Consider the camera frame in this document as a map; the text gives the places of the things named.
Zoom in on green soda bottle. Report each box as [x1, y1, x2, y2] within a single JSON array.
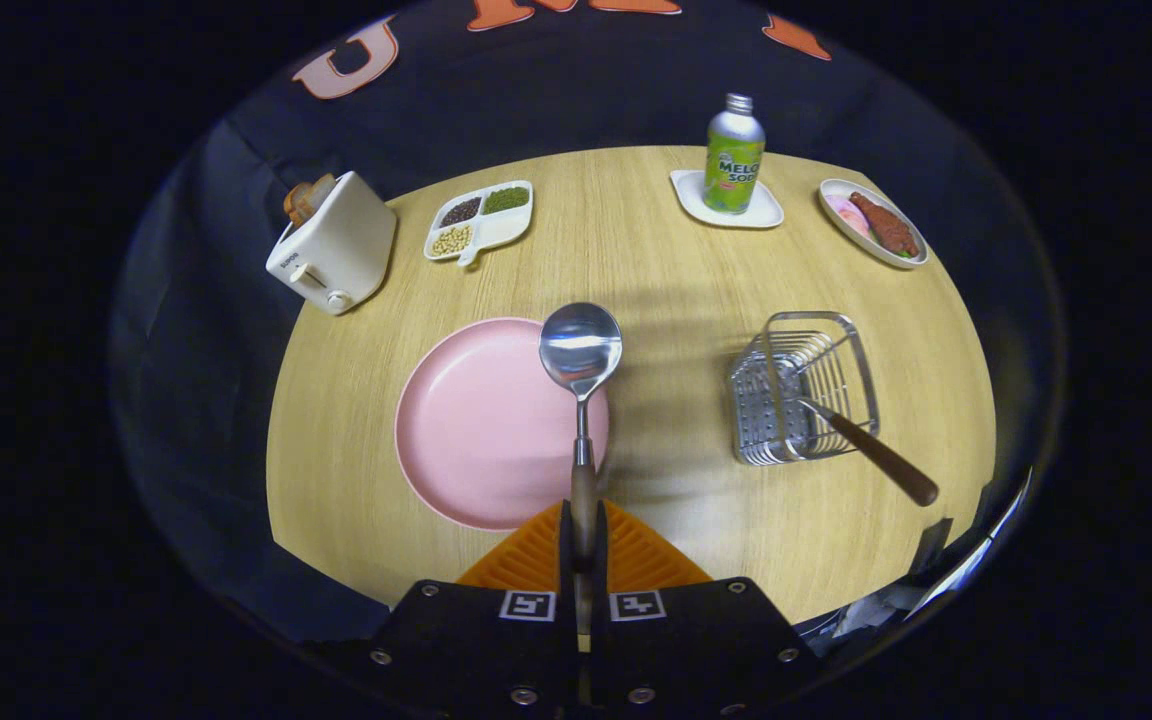
[[703, 93, 767, 215]]

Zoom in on wooden-handled metal fork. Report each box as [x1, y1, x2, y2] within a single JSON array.
[[796, 397, 940, 508]]

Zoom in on white oval food plate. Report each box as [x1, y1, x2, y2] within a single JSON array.
[[818, 178, 930, 270]]

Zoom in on red-brown meat piece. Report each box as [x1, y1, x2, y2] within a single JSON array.
[[848, 191, 922, 258]]

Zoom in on pale crumpled sheet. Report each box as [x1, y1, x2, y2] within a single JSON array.
[[831, 583, 927, 638]]

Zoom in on white toaster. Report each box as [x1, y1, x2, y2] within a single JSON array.
[[265, 171, 399, 317]]

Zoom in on wooden-handled metal spoon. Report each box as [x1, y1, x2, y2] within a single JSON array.
[[539, 302, 625, 561]]

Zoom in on pink round plate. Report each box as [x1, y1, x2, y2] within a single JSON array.
[[394, 317, 612, 531]]

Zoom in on metal wire basket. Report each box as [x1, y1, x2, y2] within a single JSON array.
[[726, 311, 881, 468]]

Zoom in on white square coaster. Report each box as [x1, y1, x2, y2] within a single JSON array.
[[669, 168, 785, 230]]

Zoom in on white paper sheet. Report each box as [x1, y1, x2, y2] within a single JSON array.
[[906, 468, 1034, 621]]

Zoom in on pink ham slices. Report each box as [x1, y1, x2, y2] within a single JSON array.
[[826, 195, 872, 238]]

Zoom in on white divided dish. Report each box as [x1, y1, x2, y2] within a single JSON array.
[[423, 180, 535, 269]]

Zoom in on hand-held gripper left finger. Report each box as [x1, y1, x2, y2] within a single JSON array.
[[341, 500, 580, 719]]

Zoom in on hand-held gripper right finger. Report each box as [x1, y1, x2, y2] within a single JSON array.
[[591, 500, 829, 719]]

